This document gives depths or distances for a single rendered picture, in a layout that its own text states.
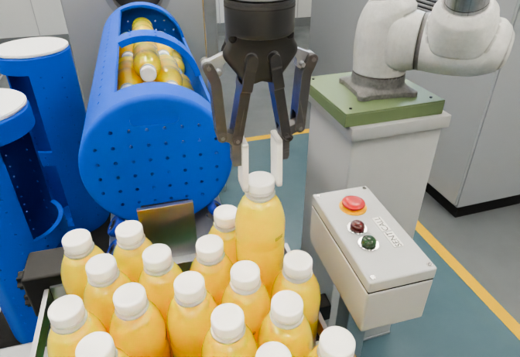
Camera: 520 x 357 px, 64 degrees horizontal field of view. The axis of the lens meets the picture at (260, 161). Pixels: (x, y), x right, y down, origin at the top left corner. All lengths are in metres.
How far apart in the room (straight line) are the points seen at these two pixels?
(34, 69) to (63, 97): 0.16
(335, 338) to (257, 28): 0.34
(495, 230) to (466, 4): 1.72
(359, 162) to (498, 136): 1.32
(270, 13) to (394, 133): 0.84
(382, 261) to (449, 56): 0.70
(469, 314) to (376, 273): 1.56
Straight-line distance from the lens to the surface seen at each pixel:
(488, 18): 1.15
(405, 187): 1.38
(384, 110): 1.19
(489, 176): 2.57
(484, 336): 2.07
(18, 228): 1.44
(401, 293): 0.61
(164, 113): 0.76
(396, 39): 1.19
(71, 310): 0.56
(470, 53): 1.17
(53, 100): 1.88
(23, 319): 1.71
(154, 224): 0.78
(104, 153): 0.79
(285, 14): 0.44
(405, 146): 1.29
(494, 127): 2.39
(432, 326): 2.02
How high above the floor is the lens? 1.51
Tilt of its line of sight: 32 degrees down
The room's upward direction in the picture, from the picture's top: straight up
